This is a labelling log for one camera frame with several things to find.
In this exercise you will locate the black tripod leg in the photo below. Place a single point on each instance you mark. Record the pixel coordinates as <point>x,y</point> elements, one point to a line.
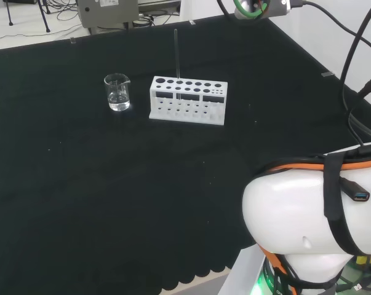
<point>45,18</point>
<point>9,13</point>

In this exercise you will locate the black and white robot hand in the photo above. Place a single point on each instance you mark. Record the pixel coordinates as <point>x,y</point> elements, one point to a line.
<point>249,13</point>

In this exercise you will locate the white test tube rack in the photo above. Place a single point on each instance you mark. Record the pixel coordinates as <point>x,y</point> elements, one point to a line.
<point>188,115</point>

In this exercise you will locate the clear glass beaker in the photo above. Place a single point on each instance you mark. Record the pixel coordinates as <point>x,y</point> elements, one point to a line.
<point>118,95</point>

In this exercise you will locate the black bench cloth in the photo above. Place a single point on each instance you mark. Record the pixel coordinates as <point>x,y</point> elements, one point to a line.
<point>111,190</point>

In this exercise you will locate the grey equipment box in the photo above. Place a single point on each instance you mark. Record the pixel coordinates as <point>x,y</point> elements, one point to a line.
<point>108,12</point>

